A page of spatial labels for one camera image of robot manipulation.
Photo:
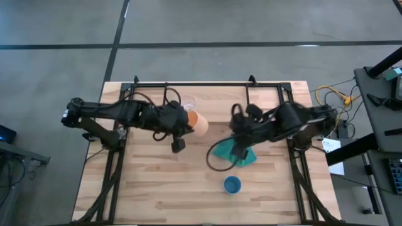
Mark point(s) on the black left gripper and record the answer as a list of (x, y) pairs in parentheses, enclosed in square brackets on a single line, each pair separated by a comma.
[(169, 120)]

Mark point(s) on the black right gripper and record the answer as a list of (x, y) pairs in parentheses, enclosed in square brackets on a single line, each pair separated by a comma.
[(248, 133)]

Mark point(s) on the peach orange mug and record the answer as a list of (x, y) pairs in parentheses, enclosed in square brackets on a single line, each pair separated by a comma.
[(201, 125)]

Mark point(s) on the teal cloth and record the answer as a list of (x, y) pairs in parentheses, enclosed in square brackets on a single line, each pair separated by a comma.
[(224, 150)]

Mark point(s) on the clear glass cup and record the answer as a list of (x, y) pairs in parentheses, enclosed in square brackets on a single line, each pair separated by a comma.
[(189, 101)]

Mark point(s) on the blue cup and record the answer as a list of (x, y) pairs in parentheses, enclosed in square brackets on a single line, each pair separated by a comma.
[(232, 185)]

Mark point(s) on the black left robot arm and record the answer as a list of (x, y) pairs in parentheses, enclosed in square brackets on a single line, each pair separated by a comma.
[(94, 110)]

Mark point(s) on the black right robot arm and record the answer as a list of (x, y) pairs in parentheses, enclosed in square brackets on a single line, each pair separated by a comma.
[(292, 119)]

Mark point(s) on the white paper sheet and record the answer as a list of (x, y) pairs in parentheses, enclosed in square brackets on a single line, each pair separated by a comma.
[(331, 146)]

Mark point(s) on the black desk beam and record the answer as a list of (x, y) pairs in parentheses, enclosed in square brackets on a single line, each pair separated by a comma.
[(351, 149)]

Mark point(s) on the grey desk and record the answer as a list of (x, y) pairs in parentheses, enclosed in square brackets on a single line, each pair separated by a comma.
[(380, 125)]

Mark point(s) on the black strip on desk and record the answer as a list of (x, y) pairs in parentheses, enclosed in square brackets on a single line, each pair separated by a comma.
[(394, 132)]

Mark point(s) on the dark keyboard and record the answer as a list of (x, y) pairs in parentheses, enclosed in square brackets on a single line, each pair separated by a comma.
[(396, 175)]

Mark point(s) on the black device on desk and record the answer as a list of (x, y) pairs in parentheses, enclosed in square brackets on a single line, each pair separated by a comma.
[(392, 103)]

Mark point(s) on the black monitor pole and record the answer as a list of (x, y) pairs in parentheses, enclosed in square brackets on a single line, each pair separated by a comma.
[(384, 64)]

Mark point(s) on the grey side table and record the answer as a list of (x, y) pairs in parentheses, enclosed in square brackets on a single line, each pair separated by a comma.
[(19, 150)]

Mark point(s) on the small teal box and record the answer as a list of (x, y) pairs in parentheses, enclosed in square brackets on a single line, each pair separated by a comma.
[(394, 74)]

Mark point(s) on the black box blue light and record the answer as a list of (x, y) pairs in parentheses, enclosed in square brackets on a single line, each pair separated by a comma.
[(7, 135)]

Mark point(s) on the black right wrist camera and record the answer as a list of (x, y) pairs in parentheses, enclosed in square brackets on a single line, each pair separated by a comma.
[(253, 112)]

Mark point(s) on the black metal table frame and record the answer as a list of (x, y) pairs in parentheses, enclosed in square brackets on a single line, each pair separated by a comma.
[(126, 87)]

